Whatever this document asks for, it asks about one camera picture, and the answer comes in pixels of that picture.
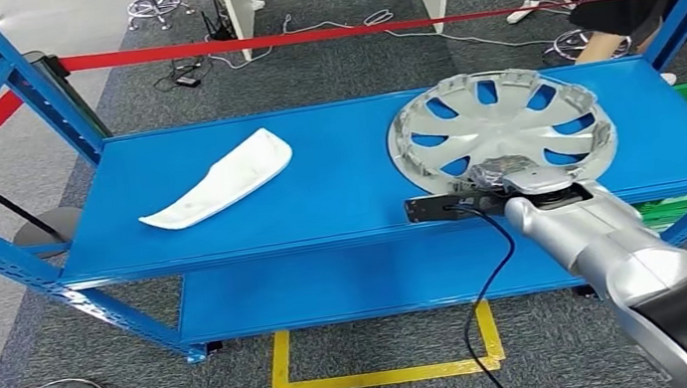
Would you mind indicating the chrome stool base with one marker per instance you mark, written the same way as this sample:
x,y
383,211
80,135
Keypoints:
x,y
154,5

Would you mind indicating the white power strip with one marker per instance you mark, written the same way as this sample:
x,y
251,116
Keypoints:
x,y
522,12

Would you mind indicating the white curved plastic part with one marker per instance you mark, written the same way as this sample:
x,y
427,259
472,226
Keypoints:
x,y
222,182

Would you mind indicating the black stanchion with chrome base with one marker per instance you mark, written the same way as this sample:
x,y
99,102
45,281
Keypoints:
x,y
87,113

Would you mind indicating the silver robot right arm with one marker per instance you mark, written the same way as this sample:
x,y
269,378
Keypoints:
x,y
624,255

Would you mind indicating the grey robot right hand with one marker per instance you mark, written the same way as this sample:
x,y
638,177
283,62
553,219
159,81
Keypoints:
x,y
493,172

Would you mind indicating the blue metal shelf rack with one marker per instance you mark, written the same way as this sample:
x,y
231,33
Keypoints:
x,y
341,179

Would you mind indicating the white desk frame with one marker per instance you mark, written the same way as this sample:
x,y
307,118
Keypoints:
x,y
236,7

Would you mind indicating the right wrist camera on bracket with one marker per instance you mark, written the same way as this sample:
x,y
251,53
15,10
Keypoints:
x,y
432,209

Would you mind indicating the thin black stanchion post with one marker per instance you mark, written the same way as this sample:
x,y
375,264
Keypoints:
x,y
36,233

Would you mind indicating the silver wheel hubcap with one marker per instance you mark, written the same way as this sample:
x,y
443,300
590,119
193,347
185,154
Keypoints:
x,y
501,132

